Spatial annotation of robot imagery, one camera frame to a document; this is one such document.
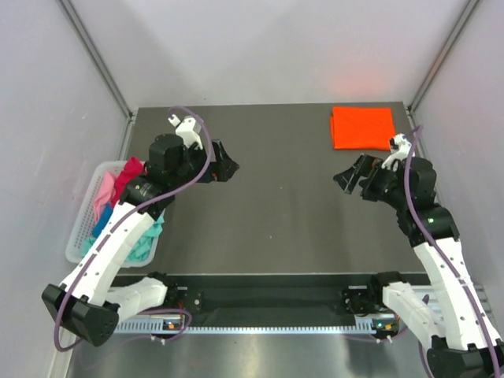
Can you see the orange t shirt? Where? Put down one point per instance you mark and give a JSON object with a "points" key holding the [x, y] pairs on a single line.
{"points": [[358, 128]]}

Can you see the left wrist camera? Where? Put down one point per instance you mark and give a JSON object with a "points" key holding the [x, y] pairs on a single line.
{"points": [[188, 130]]}

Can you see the magenta t shirt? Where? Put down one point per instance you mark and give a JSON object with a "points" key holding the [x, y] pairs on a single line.
{"points": [[131, 170]]}

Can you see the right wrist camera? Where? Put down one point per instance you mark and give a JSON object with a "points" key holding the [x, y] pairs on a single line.
{"points": [[400, 147]]}

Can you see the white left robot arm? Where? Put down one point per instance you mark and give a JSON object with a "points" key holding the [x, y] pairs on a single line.
{"points": [[83, 302]]}

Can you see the slotted grey cable duct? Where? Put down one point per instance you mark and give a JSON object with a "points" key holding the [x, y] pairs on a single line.
{"points": [[162, 326]]}

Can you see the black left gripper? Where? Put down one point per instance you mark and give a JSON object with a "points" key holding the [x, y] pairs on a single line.
{"points": [[222, 168]]}

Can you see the teal t shirt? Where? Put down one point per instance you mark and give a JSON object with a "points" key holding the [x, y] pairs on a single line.
{"points": [[143, 251]]}

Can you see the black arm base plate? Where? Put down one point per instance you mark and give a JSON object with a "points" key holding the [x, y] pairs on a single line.
{"points": [[354, 301]]}

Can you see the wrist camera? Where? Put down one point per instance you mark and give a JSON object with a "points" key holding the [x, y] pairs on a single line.
{"points": [[188, 130], [400, 147]]}

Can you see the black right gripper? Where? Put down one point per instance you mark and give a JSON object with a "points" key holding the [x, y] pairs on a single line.
{"points": [[367, 166]]}

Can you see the pink t shirt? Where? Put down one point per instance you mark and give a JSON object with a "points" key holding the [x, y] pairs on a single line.
{"points": [[105, 193]]}

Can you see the left aluminium frame post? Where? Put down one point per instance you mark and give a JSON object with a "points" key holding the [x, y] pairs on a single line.
{"points": [[84, 36]]}

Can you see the aluminium corner frame post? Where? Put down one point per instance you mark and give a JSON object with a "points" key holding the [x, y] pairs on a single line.
{"points": [[462, 21]]}

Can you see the white plastic laundry basket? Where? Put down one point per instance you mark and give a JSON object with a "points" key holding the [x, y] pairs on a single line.
{"points": [[84, 222]]}

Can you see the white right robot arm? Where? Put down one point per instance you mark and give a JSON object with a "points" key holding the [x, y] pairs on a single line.
{"points": [[459, 340]]}

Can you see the blue t shirt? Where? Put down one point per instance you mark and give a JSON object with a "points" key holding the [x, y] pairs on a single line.
{"points": [[102, 221]]}

